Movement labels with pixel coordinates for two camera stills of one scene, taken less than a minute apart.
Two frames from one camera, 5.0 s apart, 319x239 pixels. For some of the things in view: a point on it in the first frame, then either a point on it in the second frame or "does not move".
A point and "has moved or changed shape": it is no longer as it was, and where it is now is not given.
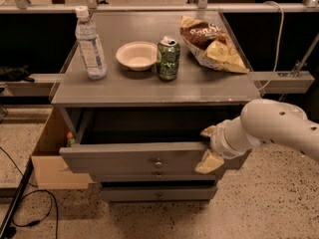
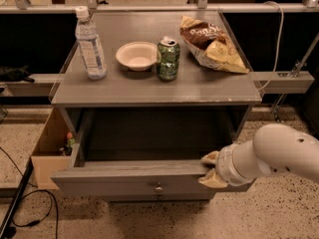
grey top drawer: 138,139 has moved or changed shape
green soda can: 168,59 does not move
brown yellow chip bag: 211,45 does not move
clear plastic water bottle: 91,45 does not move
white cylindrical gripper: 218,142 -> 224,167
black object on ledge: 15,74 does not move
